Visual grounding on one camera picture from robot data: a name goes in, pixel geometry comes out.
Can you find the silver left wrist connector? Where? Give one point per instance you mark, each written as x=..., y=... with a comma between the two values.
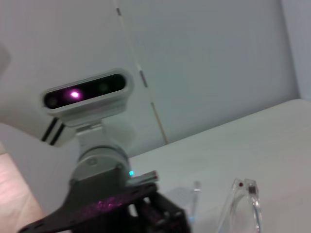
x=145, y=178

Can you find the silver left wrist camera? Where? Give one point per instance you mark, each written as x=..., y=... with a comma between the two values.
x=97, y=104

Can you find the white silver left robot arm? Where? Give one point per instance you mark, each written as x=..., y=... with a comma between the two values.
x=102, y=160

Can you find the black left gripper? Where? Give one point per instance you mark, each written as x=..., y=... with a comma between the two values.
x=97, y=206

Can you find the clear transparent glasses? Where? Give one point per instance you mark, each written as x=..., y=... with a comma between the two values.
x=252, y=194

